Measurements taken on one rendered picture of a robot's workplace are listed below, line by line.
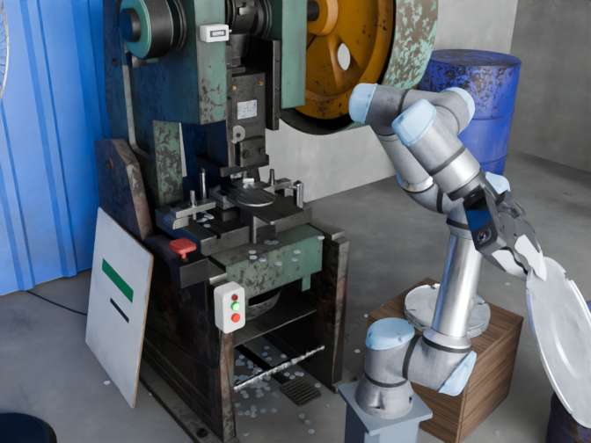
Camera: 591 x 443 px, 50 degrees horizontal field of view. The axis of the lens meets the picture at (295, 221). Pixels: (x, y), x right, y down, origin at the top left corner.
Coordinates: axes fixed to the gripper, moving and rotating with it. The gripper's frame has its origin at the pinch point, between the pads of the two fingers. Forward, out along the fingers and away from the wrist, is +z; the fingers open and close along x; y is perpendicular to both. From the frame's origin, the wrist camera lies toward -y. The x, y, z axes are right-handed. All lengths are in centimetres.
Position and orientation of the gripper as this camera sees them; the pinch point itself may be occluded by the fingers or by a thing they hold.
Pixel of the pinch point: (536, 278)
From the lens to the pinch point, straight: 114.0
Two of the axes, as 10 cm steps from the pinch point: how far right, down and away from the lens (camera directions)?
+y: 3.9, -3.8, 8.4
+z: 6.4, 7.7, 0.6
